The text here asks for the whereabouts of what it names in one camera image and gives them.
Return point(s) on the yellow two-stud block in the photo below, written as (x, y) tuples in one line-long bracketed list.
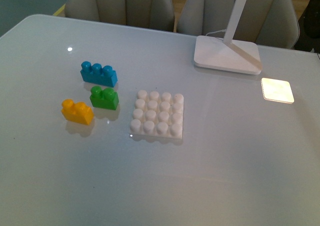
[(77, 112)]

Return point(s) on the green two-stud block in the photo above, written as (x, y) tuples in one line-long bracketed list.
[(104, 98)]

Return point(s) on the blue three-stud block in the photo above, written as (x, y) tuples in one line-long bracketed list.
[(96, 74)]

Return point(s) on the white desk lamp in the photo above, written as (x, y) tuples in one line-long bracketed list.
[(227, 54)]

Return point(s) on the beige left chair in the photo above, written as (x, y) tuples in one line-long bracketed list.
[(149, 14)]

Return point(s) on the beige chair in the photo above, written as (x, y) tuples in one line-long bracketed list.
[(264, 22), (149, 14)]

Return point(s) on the beige right chair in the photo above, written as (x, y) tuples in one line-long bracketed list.
[(264, 22)]

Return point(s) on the white studded base plate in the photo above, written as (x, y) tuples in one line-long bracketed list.
[(158, 115)]

